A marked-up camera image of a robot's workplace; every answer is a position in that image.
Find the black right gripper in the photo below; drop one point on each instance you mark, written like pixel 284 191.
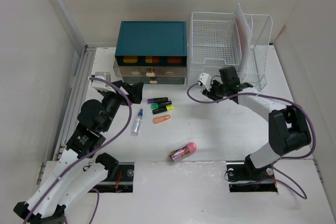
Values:
pixel 210 94

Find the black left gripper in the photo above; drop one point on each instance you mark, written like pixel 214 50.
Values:
pixel 135 89

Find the transparent drawer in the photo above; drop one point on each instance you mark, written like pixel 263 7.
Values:
pixel 150 66

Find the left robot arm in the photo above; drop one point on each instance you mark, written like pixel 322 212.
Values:
pixel 69 182

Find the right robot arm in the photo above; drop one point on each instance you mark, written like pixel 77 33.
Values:
pixel 287 125

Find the purple highlighter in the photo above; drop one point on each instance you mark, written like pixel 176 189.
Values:
pixel 157 100

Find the green highlighter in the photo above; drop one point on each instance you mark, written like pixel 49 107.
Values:
pixel 160 104

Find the bottom dark drawer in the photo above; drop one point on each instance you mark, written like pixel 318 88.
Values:
pixel 154 80

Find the small clear spray bottle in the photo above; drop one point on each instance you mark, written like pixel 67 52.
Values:
pixel 137 123

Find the yellow highlighter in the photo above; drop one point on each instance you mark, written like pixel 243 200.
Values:
pixel 163 109

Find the teal drawer cabinet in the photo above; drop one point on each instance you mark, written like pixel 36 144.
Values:
pixel 152 38

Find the pink capped clip tube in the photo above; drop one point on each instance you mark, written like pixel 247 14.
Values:
pixel 178 155

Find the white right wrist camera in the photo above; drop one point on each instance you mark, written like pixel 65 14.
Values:
pixel 204 80

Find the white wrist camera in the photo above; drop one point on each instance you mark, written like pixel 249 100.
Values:
pixel 97 81
pixel 204 80

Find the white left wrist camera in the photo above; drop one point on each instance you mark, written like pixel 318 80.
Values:
pixel 97 81

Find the white wire file holder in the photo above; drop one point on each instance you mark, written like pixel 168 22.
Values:
pixel 261 27

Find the white wire stacking tray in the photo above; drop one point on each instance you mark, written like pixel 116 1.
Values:
pixel 214 43

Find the aluminium rail on left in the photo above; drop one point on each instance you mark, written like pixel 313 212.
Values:
pixel 73 101

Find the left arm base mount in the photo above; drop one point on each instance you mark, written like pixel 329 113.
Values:
pixel 121 182

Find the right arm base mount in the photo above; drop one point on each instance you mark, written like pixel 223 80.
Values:
pixel 242 180

